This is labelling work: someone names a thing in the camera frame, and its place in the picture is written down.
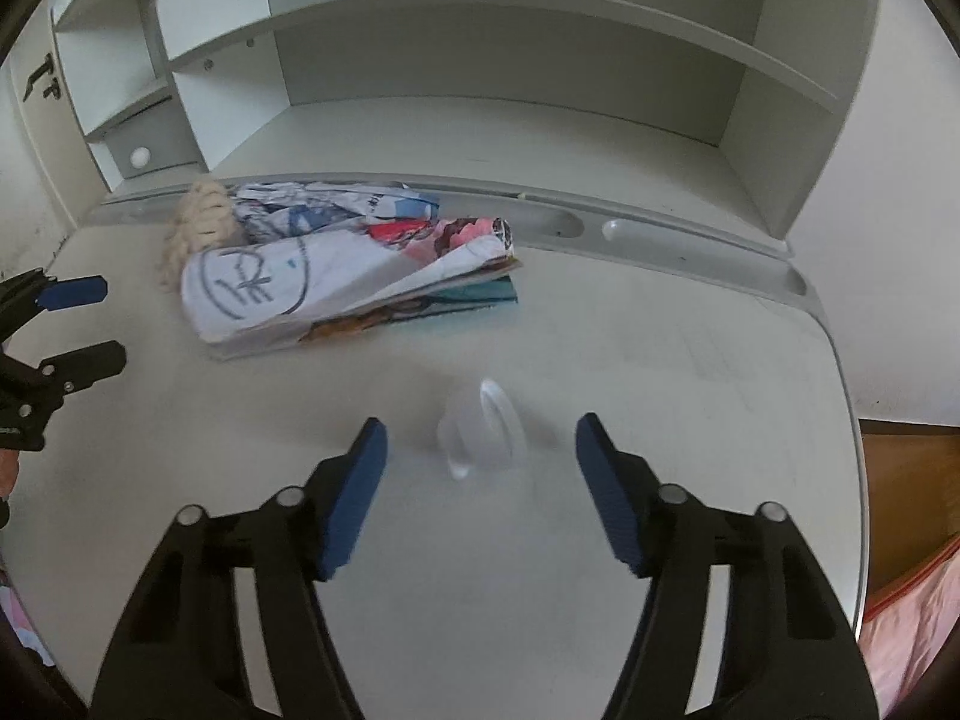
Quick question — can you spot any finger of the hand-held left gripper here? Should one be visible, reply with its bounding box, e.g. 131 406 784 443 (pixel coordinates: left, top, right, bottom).
0 340 127 452
0 268 108 338

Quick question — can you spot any grey drawer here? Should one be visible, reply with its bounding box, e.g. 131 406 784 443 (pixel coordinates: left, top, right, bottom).
105 127 200 188

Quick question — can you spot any colourful illustrated magazine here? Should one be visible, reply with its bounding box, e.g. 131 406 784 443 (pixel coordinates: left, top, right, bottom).
229 180 442 245

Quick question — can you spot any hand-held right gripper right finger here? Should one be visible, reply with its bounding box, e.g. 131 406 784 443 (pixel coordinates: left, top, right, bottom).
575 412 878 720

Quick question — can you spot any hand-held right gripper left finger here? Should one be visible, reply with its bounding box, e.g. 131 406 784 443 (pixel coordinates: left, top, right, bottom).
88 418 389 720

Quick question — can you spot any teal book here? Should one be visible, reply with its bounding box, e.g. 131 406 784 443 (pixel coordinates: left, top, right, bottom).
360 274 520 329

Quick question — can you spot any black door handle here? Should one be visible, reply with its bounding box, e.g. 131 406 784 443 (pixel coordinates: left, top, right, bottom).
21 52 62 102

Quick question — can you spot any pink plastic bag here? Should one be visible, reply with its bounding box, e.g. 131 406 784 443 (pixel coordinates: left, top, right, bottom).
859 540 960 720

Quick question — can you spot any cream braided rope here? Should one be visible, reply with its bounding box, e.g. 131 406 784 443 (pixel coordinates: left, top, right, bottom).
156 180 245 293

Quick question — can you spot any clear plastic cup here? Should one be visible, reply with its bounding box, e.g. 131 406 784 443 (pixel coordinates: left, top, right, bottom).
437 377 526 482

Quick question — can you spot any curled scribbled picture booklet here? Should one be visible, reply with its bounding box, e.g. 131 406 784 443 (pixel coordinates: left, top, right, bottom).
180 216 520 361

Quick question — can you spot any white shelf unit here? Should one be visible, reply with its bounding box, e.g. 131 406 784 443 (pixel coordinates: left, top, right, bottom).
49 0 886 260

